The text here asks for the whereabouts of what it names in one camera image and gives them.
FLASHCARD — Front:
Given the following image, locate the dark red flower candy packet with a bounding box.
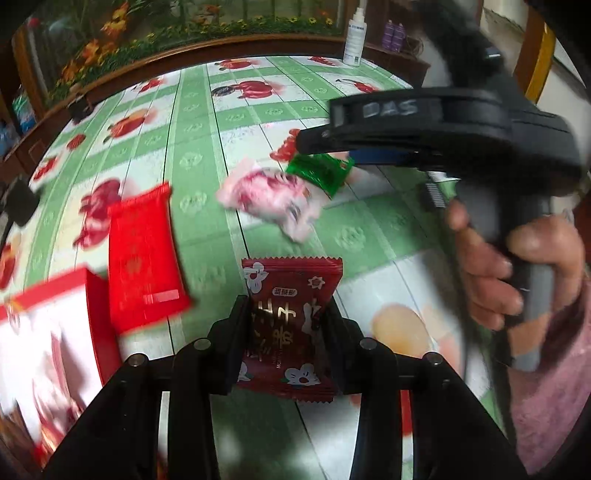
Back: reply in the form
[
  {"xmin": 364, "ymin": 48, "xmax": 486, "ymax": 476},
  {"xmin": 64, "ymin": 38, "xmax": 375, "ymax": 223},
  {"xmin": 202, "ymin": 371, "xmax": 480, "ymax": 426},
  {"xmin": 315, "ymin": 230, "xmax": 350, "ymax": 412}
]
[{"xmin": 238, "ymin": 257, "xmax": 342, "ymax": 403}]

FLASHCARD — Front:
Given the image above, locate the bright red snack packet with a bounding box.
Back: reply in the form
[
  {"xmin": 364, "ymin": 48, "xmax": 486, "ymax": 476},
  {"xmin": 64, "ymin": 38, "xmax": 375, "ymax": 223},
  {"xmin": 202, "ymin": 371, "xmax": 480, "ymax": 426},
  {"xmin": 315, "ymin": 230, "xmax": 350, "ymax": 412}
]
[{"xmin": 108, "ymin": 182, "xmax": 191, "ymax": 335}]

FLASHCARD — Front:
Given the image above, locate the green candy wrapper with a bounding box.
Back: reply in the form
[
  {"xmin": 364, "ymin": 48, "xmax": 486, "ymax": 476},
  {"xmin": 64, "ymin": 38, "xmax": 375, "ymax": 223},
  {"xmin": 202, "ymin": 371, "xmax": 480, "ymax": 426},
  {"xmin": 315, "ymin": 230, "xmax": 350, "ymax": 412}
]
[{"xmin": 286, "ymin": 154, "xmax": 355, "ymax": 198}]

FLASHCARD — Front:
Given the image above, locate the pink bear snack packet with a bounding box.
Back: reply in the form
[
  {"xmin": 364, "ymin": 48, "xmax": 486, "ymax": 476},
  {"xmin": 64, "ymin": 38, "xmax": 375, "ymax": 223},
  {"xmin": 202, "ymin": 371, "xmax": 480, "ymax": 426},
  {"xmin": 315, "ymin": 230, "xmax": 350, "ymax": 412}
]
[{"xmin": 216, "ymin": 159, "xmax": 329, "ymax": 243}]

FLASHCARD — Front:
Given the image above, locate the pink sleeve forearm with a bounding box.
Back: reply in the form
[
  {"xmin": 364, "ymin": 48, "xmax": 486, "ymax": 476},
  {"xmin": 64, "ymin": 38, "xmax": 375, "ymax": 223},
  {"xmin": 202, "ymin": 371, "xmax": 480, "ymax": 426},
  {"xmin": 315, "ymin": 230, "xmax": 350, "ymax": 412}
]
[{"xmin": 508, "ymin": 280, "xmax": 590, "ymax": 476}]

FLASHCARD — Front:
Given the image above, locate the right hand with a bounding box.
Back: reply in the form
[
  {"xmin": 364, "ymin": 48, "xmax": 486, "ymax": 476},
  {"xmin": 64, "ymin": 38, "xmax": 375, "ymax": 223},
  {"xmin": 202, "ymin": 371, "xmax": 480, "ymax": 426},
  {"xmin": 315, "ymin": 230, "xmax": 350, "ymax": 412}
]
[{"xmin": 447, "ymin": 199, "xmax": 585, "ymax": 331}]

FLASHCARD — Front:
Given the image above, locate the purple bottle right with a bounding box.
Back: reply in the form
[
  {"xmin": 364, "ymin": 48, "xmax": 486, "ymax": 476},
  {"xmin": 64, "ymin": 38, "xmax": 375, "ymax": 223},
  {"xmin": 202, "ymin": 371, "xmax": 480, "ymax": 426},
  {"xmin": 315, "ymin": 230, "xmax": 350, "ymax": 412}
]
[{"xmin": 391, "ymin": 23, "xmax": 407, "ymax": 53}]

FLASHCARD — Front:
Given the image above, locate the purple bottle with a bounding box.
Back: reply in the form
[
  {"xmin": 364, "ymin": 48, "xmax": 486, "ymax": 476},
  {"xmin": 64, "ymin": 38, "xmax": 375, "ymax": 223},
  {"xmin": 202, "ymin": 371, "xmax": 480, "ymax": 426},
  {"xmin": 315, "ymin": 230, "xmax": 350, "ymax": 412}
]
[
  {"xmin": 382, "ymin": 20, "xmax": 397, "ymax": 51},
  {"xmin": 391, "ymin": 23, "xmax": 407, "ymax": 53}
]

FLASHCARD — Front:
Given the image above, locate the purple bottle left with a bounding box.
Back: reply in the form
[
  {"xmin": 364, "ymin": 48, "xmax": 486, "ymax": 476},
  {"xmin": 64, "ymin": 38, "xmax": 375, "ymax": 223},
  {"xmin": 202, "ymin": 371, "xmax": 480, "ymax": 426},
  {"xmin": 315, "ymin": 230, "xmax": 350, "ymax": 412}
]
[{"xmin": 382, "ymin": 20, "xmax": 397, "ymax": 51}]

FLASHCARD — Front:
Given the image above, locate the red gift box tray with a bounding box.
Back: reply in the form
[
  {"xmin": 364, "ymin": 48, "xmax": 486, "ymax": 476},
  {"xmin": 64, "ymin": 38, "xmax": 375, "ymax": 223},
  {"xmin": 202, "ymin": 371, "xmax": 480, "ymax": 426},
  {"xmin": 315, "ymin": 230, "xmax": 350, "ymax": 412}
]
[{"xmin": 1, "ymin": 269, "xmax": 121, "ymax": 468}]

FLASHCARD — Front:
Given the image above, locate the white spray bottle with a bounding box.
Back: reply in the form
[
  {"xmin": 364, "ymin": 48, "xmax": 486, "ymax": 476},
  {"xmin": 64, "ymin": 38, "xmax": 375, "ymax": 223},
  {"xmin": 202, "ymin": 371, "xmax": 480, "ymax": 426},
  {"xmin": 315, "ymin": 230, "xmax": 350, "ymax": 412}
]
[{"xmin": 342, "ymin": 4, "xmax": 367, "ymax": 66}]

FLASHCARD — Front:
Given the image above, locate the black round container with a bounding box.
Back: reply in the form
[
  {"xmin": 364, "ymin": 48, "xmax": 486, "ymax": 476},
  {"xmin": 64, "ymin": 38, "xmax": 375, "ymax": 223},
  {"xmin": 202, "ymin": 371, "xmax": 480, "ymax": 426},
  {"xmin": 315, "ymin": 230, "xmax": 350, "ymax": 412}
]
[{"xmin": 1, "ymin": 177, "xmax": 40, "ymax": 227}]

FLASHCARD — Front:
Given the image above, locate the small black box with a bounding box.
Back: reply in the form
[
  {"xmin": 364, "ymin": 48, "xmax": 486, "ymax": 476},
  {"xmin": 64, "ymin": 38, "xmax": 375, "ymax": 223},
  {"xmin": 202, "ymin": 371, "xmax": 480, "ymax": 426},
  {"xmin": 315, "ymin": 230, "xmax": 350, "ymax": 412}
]
[{"xmin": 67, "ymin": 94, "xmax": 94, "ymax": 124}]

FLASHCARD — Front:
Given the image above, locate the floral glass wall panel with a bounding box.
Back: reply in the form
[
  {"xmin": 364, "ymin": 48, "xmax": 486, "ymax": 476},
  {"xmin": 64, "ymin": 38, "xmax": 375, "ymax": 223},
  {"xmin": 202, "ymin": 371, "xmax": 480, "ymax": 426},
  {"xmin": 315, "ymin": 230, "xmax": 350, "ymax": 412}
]
[{"xmin": 24, "ymin": 0, "xmax": 346, "ymax": 105}]

